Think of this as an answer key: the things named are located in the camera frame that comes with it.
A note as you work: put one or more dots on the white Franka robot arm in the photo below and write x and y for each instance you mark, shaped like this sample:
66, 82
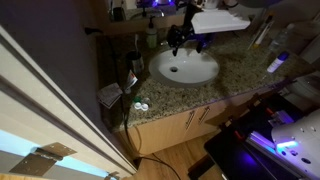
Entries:
216, 21

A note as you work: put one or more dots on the brown bottle with orange cap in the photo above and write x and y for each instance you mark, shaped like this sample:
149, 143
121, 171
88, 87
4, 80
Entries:
270, 17

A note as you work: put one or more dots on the wood framed mirror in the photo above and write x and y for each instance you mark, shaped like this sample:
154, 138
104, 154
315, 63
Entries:
140, 25

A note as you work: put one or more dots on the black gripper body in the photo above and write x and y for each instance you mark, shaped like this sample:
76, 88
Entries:
188, 36

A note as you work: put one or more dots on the white yellow cream tube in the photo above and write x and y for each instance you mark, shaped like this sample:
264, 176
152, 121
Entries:
263, 32

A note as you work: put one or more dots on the wooden vanity cabinet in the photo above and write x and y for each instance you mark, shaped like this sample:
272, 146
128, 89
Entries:
163, 131

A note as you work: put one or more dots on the white oval sink basin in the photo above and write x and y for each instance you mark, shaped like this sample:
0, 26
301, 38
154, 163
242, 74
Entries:
186, 68

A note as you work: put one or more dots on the large metal door hinge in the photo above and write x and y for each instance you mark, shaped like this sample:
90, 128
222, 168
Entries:
36, 161

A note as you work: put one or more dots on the black wall plug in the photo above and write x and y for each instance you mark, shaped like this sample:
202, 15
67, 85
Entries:
90, 31

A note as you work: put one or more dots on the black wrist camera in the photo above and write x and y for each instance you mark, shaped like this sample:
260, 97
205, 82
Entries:
173, 35

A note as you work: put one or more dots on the white door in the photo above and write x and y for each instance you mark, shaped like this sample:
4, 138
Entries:
40, 100

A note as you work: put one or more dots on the white red toothpaste tube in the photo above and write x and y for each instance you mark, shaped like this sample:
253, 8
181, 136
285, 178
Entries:
130, 81

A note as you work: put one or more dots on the white toothbrush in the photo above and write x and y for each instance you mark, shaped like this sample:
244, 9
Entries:
136, 41

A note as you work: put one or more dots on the metal cup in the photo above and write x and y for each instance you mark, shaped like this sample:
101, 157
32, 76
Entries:
136, 63

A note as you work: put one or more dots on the white contact lens case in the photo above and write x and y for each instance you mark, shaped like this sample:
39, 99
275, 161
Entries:
141, 106

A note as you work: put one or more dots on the clear plastic bottle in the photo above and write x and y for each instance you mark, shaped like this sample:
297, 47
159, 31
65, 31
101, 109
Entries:
279, 40

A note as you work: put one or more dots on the chrome tap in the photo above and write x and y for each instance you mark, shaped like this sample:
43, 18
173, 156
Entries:
164, 43

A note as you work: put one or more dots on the clear soap dispenser bottle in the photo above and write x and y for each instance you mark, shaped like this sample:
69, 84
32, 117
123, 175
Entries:
151, 36

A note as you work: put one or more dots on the black robot mount platform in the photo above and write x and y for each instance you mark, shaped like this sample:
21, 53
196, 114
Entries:
233, 153

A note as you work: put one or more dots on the small metal door hinge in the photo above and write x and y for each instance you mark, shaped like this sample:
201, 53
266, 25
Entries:
112, 176

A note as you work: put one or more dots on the small green cap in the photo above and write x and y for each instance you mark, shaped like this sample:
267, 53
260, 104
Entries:
137, 99

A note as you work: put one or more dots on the white folded cloth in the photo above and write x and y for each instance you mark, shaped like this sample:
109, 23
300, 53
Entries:
109, 94

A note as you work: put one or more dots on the white bottle with blue cap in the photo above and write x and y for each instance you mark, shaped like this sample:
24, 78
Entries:
276, 62

